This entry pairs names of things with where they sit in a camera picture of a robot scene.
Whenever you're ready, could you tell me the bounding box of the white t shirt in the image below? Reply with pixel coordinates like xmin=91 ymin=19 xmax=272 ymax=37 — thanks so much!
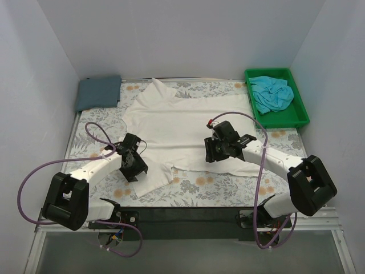
xmin=122 ymin=79 xmax=259 ymax=197

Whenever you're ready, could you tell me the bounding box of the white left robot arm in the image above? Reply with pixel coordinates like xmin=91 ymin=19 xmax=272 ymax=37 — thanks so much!
xmin=42 ymin=133 xmax=148 ymax=231

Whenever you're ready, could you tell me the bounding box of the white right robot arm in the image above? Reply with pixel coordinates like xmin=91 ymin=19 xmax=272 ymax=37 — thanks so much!
xmin=204 ymin=120 xmax=338 ymax=227

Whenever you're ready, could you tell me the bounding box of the floral table cloth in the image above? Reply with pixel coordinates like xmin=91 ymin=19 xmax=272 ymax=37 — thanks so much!
xmin=56 ymin=80 xmax=319 ymax=208

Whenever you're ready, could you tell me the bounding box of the green plastic bin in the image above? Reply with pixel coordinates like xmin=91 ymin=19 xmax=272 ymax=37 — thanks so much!
xmin=245 ymin=68 xmax=310 ymax=128

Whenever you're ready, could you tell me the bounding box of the light blue t shirt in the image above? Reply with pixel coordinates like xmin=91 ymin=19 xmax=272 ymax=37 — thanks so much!
xmin=249 ymin=76 xmax=294 ymax=115

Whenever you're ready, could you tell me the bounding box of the folded dark teal t shirt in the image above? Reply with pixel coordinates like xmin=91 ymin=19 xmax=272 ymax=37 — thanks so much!
xmin=75 ymin=75 xmax=121 ymax=112

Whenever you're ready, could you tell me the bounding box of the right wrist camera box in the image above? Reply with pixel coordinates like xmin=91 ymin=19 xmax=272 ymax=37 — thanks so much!
xmin=206 ymin=119 xmax=220 ymax=140

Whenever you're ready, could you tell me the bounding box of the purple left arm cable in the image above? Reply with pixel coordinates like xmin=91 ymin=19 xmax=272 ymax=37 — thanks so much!
xmin=17 ymin=122 xmax=143 ymax=257

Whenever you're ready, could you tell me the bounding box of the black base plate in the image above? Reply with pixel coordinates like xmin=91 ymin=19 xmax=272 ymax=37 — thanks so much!
xmin=88 ymin=207 xmax=294 ymax=240

